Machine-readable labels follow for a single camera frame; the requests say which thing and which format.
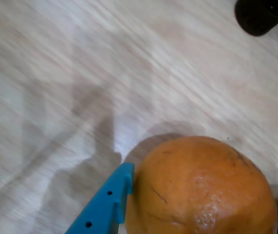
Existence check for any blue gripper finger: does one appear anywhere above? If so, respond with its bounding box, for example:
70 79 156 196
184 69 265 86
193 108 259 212
64 162 135 234

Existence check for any small orange with stem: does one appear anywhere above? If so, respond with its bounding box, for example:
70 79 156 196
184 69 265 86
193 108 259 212
125 136 278 234

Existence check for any black round object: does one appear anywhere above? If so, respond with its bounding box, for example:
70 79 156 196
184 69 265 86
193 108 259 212
235 0 278 37

